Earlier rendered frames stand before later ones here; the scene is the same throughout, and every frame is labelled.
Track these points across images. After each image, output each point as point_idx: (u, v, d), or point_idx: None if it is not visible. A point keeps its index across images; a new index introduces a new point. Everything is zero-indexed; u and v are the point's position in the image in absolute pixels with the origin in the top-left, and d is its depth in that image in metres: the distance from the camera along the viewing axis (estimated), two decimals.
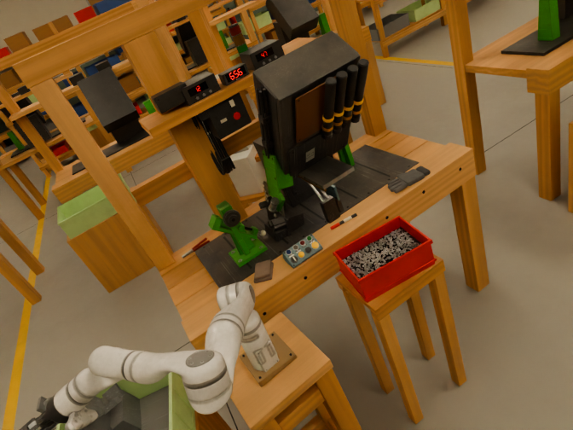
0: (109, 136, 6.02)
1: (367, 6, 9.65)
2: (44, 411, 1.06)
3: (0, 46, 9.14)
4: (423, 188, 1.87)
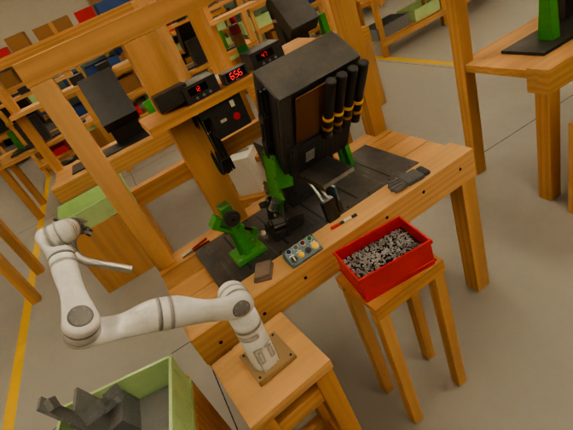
0: (109, 136, 6.02)
1: (367, 6, 9.65)
2: None
3: (0, 46, 9.14)
4: (423, 188, 1.87)
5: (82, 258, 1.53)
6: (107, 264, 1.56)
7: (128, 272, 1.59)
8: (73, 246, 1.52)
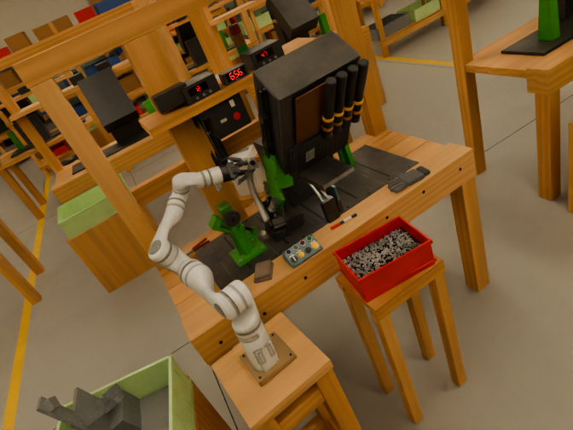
0: (109, 136, 6.02)
1: (367, 6, 9.65)
2: (231, 165, 1.80)
3: (0, 46, 9.14)
4: (423, 188, 1.87)
5: (249, 188, 1.92)
6: (257, 205, 1.90)
7: (263, 220, 1.89)
8: (246, 177, 1.90)
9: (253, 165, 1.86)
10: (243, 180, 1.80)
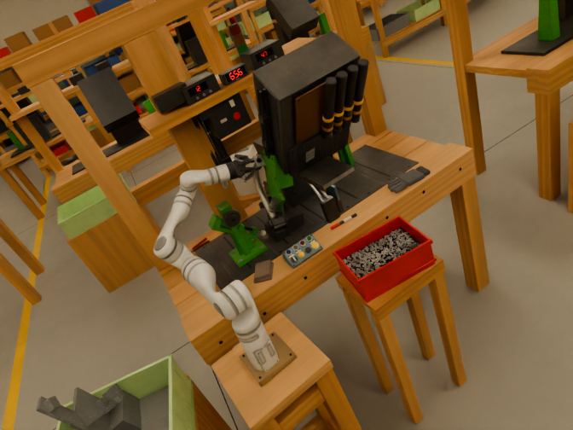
0: (109, 136, 6.02)
1: (367, 6, 9.65)
2: (238, 162, 1.81)
3: (0, 46, 9.14)
4: (423, 188, 1.87)
5: (255, 185, 1.94)
6: (263, 202, 1.91)
7: (270, 217, 1.90)
8: (253, 174, 1.91)
9: (259, 162, 1.87)
10: (250, 177, 1.82)
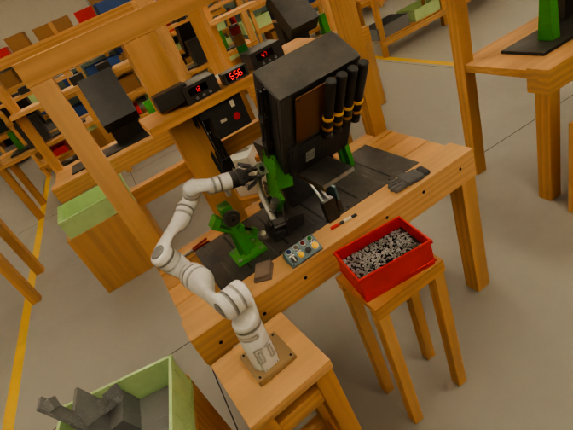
0: (109, 136, 6.02)
1: (367, 6, 9.65)
2: (240, 171, 1.81)
3: (0, 46, 9.14)
4: (423, 188, 1.87)
5: (257, 193, 1.93)
6: (266, 210, 1.91)
7: None
8: (256, 182, 1.91)
9: (263, 171, 1.87)
10: (252, 186, 1.82)
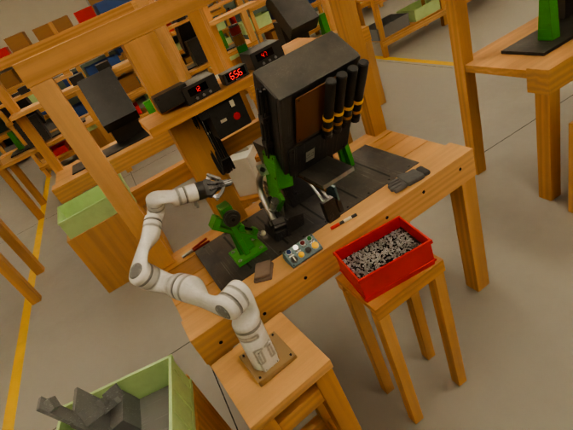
0: (109, 136, 6.02)
1: (367, 6, 9.65)
2: (208, 182, 1.75)
3: (0, 46, 9.14)
4: (423, 188, 1.87)
5: (258, 194, 1.93)
6: (267, 212, 1.90)
7: None
8: (257, 183, 1.91)
9: (263, 171, 1.87)
10: (221, 194, 1.76)
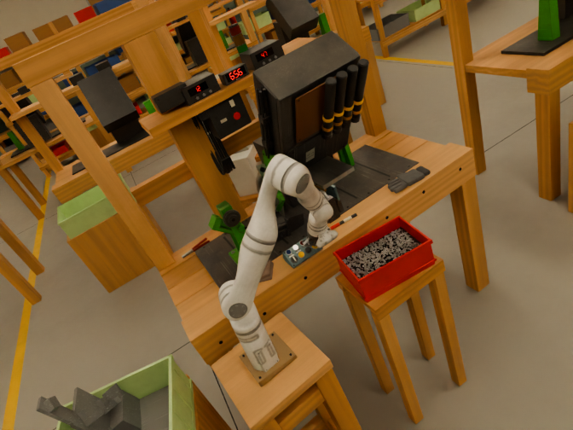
0: (109, 136, 6.02)
1: (367, 6, 9.65)
2: None
3: (0, 46, 9.14)
4: (423, 188, 1.87)
5: (258, 194, 1.93)
6: None
7: None
8: (257, 183, 1.91)
9: (263, 171, 1.87)
10: None
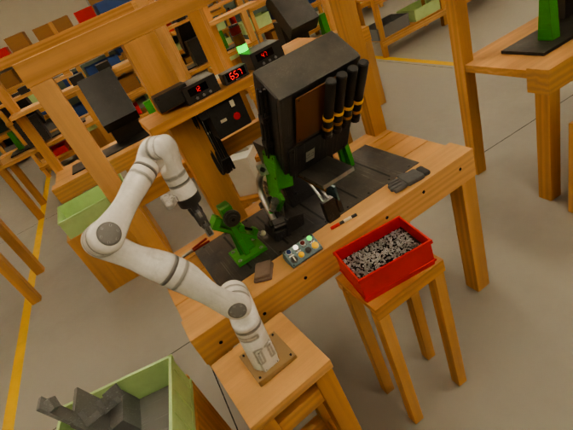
0: (109, 136, 6.02)
1: (367, 6, 9.65)
2: (197, 203, 1.36)
3: (0, 46, 9.14)
4: (423, 188, 1.87)
5: (258, 194, 1.93)
6: (267, 212, 1.90)
7: None
8: (257, 183, 1.91)
9: (263, 171, 1.87)
10: (203, 218, 1.29)
